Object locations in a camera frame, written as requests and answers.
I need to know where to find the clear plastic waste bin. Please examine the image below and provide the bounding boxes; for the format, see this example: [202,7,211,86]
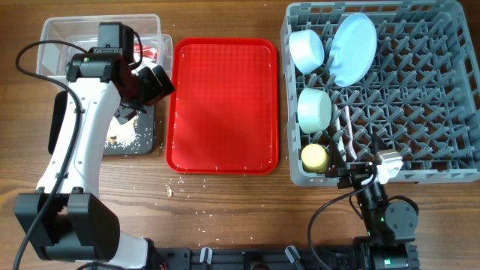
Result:
[36,13,173,84]

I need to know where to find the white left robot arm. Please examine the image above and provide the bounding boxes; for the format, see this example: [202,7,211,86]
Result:
[13,22,175,269]

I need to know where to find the green bowl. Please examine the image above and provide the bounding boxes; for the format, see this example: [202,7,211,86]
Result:
[297,88,332,134]

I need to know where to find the black food waste tray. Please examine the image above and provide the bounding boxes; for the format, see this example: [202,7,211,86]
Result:
[47,91,155,156]

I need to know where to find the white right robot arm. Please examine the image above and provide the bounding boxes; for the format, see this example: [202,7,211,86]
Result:
[325,134,419,269]

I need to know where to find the white plastic fork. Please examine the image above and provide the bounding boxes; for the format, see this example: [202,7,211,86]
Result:
[344,106,358,161]

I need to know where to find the red snack wrapper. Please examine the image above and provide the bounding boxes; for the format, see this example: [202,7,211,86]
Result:
[134,43,158,61]

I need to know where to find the red serving tray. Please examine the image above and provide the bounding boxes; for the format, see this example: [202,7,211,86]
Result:
[165,37,279,175]

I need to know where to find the light blue bowl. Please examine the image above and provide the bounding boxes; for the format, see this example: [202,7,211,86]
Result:
[289,29,325,74]

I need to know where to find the rice and food leftovers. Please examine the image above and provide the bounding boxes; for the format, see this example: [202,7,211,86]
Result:
[105,115,152,149]

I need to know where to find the white plastic spoon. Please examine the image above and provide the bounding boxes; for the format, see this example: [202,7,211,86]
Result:
[332,104,347,161]

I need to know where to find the light blue plate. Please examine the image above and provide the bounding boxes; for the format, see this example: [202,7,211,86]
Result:
[329,13,377,87]

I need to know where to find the food scrap on table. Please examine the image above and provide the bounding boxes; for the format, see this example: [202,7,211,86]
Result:
[166,187,173,197]

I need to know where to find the grey dishwasher rack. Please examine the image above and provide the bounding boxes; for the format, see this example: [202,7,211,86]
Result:
[280,1,479,186]

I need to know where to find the yellow cup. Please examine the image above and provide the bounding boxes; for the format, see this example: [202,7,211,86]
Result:
[301,143,329,174]

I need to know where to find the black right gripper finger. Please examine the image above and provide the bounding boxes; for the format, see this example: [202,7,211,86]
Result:
[371,133,385,155]
[328,139,347,169]

